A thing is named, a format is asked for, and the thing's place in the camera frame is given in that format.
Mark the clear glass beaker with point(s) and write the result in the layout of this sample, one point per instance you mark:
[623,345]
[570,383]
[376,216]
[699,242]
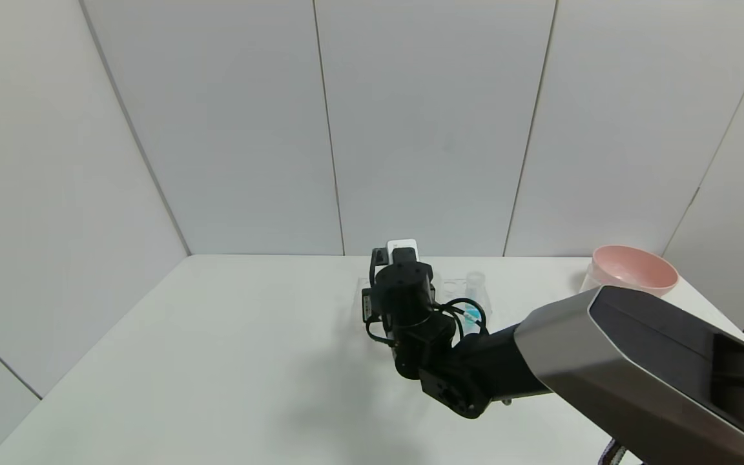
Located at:
[588,282]

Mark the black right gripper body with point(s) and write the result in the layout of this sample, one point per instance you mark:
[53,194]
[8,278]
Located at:
[367,305]

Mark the clear acrylic test tube rack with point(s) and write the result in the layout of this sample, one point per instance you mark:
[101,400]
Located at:
[456,287]

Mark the test tube with blue pigment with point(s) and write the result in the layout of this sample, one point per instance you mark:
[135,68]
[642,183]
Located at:
[475,282]

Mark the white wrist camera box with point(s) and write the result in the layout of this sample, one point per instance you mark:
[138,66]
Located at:
[402,245]

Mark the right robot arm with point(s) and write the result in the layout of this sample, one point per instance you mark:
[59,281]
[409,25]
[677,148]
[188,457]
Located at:
[604,361]

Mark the pink plastic bowl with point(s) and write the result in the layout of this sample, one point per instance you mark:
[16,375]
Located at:
[633,271]

